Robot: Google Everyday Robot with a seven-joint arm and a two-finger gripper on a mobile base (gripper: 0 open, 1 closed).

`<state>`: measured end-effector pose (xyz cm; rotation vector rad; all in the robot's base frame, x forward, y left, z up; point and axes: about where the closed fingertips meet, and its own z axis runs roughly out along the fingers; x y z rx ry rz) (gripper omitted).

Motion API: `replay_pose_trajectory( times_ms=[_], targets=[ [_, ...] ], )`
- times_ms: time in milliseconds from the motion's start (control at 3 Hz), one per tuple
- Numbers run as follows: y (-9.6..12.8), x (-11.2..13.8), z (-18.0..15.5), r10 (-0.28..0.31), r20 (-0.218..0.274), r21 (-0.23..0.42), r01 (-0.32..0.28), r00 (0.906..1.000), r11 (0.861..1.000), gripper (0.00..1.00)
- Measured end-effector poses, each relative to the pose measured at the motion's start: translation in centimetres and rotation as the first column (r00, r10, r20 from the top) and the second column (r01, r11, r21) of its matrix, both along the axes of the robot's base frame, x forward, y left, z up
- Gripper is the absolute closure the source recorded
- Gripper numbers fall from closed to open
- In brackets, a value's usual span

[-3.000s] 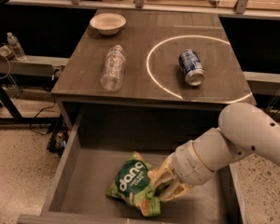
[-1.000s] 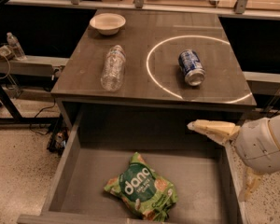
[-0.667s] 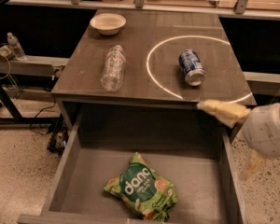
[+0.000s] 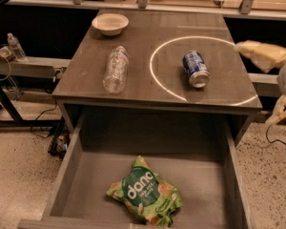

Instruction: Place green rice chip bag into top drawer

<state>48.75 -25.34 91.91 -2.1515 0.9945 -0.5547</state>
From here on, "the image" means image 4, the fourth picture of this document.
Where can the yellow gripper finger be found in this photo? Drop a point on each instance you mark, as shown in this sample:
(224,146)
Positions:
(265,56)
(279,112)

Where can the green rice chip bag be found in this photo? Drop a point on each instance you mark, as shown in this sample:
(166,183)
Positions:
(150,198)

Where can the open grey top drawer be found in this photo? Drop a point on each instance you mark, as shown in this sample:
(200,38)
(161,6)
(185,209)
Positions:
(195,152)

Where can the grey wooden drawer cabinet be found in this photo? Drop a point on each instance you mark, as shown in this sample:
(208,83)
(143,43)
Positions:
(156,42)

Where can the blue soda can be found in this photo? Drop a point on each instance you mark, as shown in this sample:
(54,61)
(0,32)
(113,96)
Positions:
(196,69)

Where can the clear plastic water bottle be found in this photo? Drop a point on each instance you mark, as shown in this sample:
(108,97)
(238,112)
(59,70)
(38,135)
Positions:
(115,76)

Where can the white paper bowl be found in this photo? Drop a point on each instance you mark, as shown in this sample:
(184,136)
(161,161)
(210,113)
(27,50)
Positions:
(110,24)

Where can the grey metal side bench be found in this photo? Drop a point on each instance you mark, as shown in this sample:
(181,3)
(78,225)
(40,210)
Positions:
(39,67)

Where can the small water bottle on bench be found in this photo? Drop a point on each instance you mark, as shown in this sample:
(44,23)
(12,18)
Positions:
(16,48)

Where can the white device on bench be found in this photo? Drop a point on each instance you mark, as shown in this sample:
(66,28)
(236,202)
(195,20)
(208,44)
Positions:
(5,53)

